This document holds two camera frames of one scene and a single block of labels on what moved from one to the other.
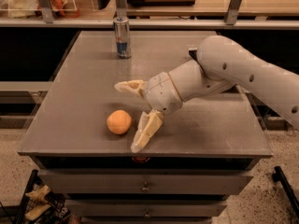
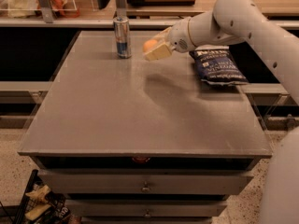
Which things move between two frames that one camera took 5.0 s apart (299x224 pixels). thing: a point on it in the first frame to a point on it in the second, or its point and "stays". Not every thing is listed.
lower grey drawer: (148, 208) stays
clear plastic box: (21, 1) stays
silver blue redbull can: (122, 36) stays
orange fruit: (119, 121) to (149, 44)
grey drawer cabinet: (201, 152) stays
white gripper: (162, 92) to (178, 35)
